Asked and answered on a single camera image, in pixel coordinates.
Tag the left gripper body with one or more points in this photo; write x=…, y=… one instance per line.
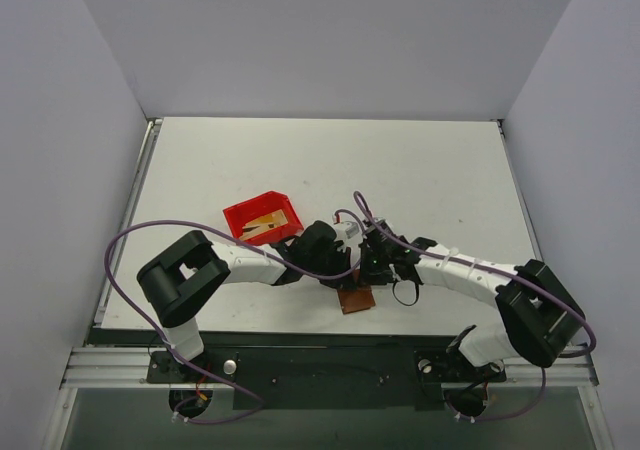
x=338, y=263

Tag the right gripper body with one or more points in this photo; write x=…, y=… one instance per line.
x=373, y=263

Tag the brown leather card holder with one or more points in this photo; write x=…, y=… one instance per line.
x=356, y=299

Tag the red plastic bin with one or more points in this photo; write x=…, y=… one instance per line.
x=239, y=214

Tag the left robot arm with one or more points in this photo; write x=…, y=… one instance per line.
x=181, y=279

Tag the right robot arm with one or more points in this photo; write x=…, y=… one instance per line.
x=538, y=317

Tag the gold cards in bin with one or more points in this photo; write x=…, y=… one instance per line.
x=264, y=229

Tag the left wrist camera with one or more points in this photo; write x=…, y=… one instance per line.
x=346, y=231

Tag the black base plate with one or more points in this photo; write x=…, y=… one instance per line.
x=340, y=372

